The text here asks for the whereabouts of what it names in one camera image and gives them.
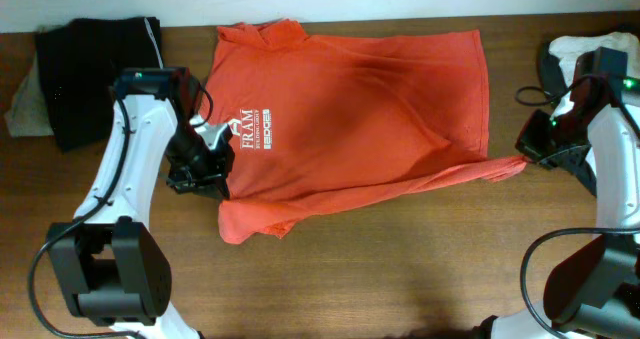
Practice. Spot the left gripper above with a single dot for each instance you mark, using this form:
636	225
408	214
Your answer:
216	171

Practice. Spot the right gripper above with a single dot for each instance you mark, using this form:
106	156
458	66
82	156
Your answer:
527	141

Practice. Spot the red t-shirt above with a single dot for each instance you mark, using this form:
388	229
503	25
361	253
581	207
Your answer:
323	124

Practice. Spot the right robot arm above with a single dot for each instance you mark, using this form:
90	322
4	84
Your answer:
594	135

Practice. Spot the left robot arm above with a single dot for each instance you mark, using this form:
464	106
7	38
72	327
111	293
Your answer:
108	266

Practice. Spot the dark navy garment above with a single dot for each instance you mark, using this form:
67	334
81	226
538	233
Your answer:
549	72

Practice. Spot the white crumpled garment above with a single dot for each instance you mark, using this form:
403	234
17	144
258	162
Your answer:
576	55

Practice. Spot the black folded shorts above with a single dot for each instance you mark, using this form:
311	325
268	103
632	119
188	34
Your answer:
77	65

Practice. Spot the beige folded garment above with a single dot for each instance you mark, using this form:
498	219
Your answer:
28	114

